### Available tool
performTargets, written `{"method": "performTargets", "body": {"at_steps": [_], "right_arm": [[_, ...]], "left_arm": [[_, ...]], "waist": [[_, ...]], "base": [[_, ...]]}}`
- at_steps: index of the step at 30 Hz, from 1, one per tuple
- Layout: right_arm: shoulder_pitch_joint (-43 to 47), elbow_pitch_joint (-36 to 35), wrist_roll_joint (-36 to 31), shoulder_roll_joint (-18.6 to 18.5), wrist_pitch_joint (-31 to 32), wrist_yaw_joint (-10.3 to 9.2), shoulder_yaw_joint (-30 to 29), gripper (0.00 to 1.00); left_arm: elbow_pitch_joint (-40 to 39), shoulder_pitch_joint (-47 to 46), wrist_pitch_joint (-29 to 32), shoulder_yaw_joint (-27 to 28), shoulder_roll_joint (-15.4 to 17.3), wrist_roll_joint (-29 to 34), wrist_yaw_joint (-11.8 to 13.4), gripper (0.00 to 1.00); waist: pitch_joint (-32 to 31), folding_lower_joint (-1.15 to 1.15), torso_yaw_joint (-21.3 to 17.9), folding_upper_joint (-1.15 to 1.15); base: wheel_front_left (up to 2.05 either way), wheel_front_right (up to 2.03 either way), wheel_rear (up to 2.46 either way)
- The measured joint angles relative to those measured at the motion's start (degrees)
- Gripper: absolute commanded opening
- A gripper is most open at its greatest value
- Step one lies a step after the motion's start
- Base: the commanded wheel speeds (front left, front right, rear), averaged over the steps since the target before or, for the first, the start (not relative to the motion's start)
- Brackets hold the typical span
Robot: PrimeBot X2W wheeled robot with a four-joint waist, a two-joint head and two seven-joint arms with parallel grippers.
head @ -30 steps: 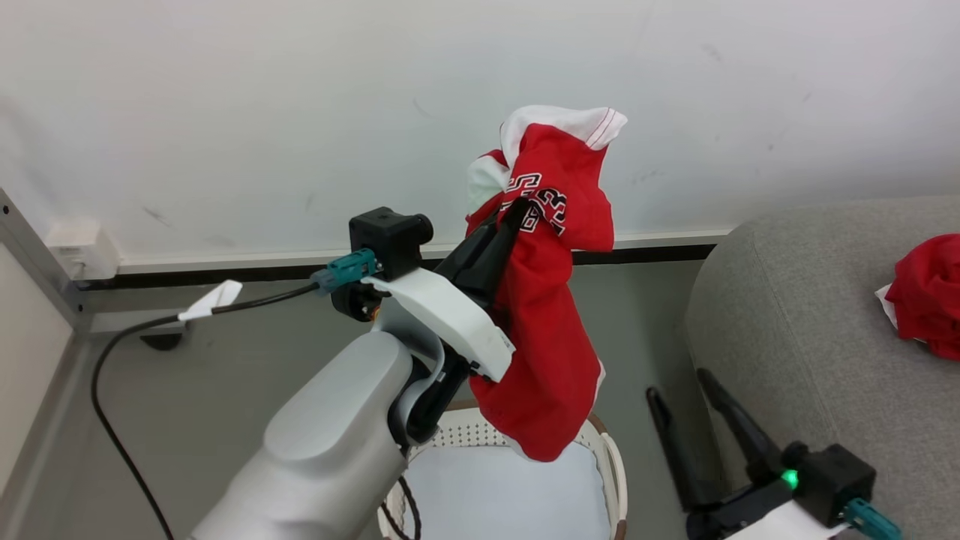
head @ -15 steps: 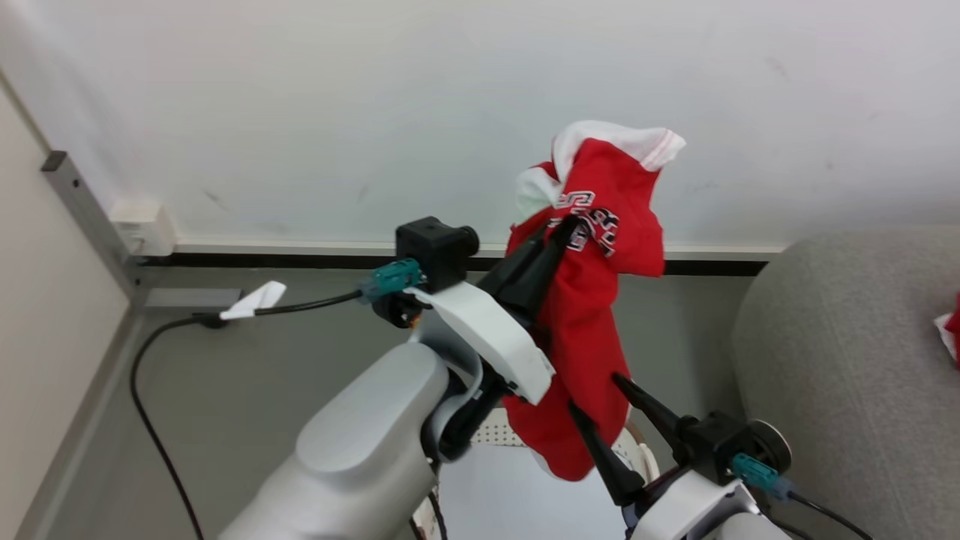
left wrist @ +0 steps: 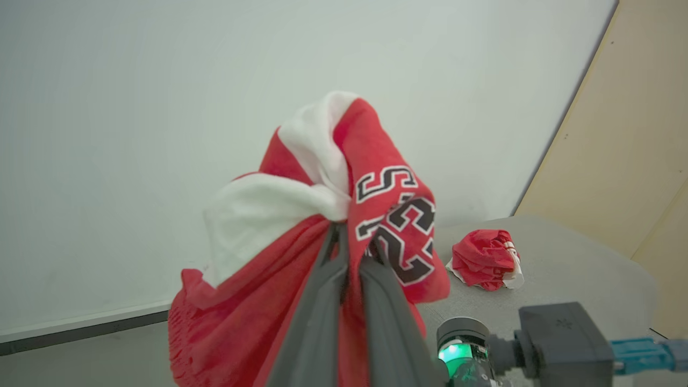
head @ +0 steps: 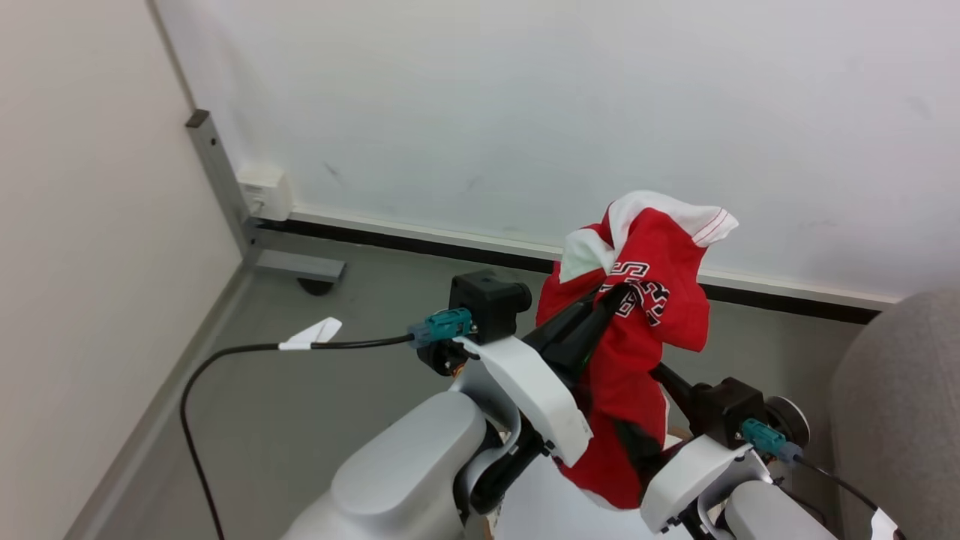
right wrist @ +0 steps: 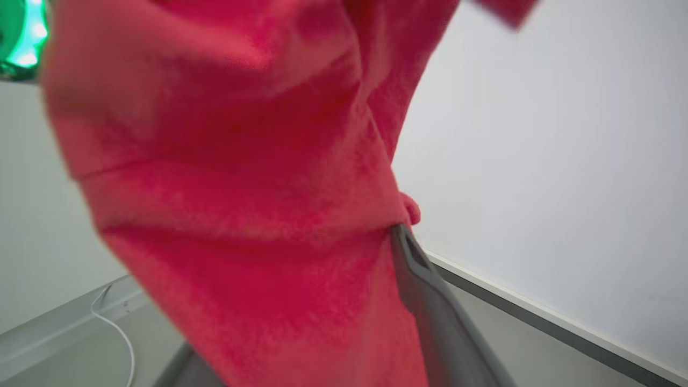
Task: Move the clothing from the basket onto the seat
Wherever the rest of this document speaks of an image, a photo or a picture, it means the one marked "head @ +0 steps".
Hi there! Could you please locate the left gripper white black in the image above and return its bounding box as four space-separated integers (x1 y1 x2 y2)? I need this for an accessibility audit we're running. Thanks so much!
454 282 635 468

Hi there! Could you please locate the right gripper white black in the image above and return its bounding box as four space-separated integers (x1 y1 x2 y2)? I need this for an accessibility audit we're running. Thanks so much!
640 362 773 535

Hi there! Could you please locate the red sports garment white trim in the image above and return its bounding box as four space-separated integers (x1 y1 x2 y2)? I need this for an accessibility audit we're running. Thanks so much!
536 190 740 512

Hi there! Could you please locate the grey fabric sofa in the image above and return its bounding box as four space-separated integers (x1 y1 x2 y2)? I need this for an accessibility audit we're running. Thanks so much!
830 291 960 540

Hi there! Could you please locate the grey floor skirting strip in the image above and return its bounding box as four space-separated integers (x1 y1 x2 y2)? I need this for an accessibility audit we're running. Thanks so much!
64 262 256 540

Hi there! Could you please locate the black cable teal plug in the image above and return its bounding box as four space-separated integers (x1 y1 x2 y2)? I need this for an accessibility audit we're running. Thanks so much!
739 418 910 540
179 307 474 540

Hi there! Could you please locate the white and black wall skirting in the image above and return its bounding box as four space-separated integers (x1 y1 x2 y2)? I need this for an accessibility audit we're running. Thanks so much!
255 205 899 326

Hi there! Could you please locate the white cable tag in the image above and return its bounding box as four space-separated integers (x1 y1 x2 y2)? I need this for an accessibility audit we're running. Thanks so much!
869 508 902 540
278 317 344 352

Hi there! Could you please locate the white wall socket box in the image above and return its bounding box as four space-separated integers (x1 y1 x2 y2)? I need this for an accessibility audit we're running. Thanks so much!
236 165 294 222

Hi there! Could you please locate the grey metal frame post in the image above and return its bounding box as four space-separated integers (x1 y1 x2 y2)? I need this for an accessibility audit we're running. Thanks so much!
186 109 347 284

